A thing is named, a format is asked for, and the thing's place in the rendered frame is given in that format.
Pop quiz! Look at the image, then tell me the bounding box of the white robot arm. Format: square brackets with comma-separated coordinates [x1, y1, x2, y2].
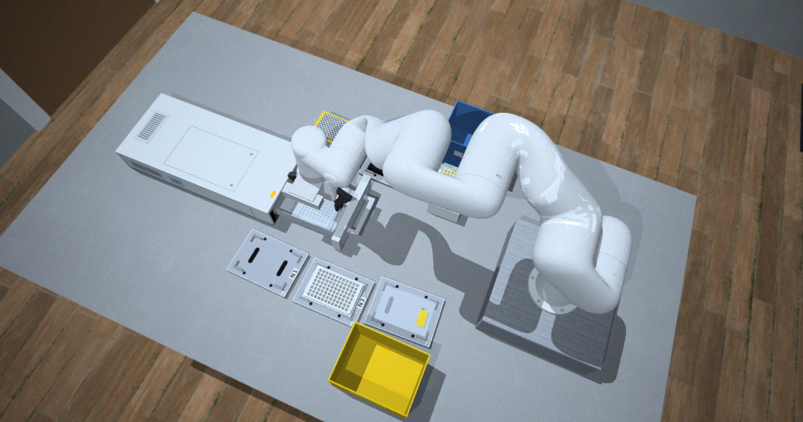
[282, 110, 632, 315]

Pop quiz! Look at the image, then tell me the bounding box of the yellow bin with label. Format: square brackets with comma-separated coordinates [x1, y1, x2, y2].
[328, 322, 430, 418]

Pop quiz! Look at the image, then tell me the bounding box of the black microplate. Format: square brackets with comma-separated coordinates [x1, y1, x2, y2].
[368, 163, 383, 176]

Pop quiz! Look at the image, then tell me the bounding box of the blue open-top bin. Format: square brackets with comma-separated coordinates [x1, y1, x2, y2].
[442, 101, 494, 167]

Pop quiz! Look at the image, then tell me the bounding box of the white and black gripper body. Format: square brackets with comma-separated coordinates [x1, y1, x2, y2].
[318, 181, 338, 201]

